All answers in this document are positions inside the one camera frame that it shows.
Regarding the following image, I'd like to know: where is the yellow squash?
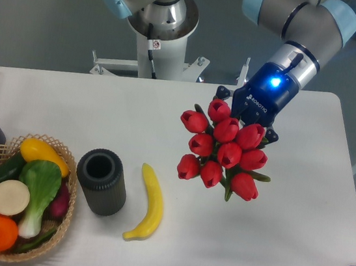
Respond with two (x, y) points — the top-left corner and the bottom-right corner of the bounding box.
(20, 138), (70, 178)

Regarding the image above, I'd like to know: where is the white round radish slice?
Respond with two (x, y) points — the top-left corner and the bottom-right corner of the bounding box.
(0, 180), (30, 216)

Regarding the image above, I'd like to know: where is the yellow banana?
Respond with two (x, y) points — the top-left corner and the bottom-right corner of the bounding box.
(122, 163), (164, 241)

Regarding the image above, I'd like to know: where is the woven wicker basket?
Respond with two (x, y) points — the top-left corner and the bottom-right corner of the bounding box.
(0, 134), (78, 263)

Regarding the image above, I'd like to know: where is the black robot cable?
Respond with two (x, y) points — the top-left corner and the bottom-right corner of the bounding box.
(141, 22), (164, 80)

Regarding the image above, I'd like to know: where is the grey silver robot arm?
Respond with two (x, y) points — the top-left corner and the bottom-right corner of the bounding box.
(102, 0), (356, 142)

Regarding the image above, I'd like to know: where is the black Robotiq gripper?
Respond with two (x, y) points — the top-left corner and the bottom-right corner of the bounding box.
(213, 62), (299, 149)

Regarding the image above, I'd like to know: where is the dark green chili pepper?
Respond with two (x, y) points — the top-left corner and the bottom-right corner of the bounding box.
(14, 228), (57, 254)

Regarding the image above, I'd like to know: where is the red tulip bouquet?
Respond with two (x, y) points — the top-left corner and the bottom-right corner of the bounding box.
(176, 99), (270, 202)

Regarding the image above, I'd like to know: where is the purple red onion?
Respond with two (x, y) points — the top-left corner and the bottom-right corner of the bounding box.
(49, 181), (70, 219)

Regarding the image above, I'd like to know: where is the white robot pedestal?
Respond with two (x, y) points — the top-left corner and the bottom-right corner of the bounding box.
(90, 0), (210, 82)

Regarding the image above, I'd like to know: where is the dark grey ribbed vase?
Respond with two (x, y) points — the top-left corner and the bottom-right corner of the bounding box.
(76, 148), (126, 216)

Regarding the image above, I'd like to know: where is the green bok choy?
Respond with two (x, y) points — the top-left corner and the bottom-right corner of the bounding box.
(18, 160), (62, 239)

